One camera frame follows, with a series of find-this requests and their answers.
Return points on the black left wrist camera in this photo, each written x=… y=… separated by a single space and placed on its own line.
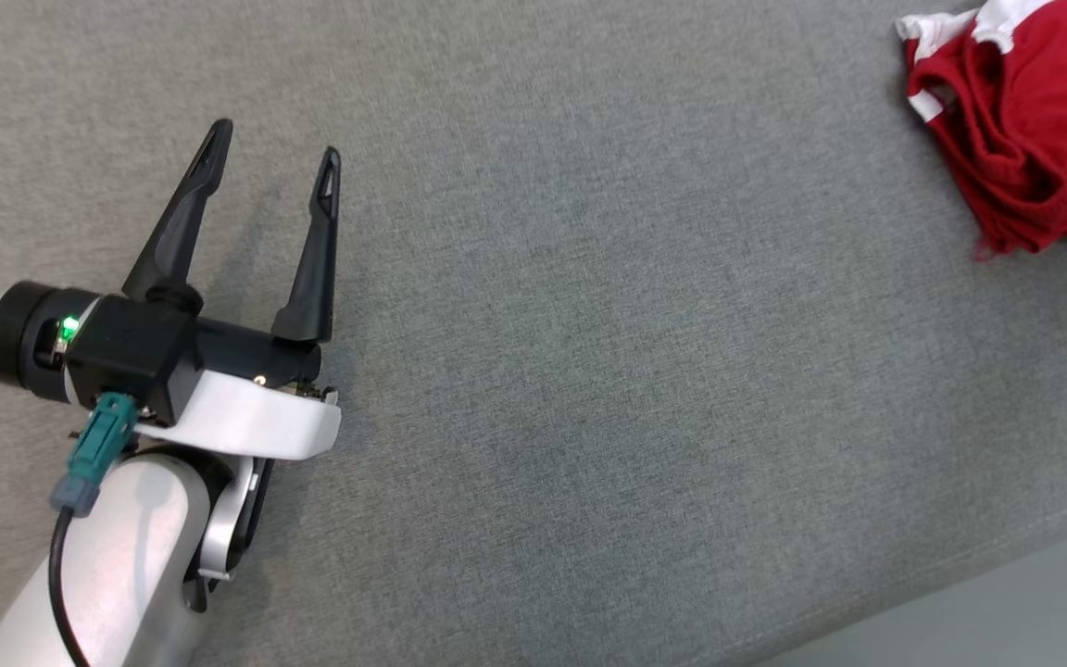
x=135 y=357

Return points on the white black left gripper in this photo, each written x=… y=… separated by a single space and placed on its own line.
x=256 y=417

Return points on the red sports garment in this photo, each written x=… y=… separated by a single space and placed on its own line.
x=1034 y=139

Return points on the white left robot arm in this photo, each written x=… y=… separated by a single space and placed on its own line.
x=117 y=556

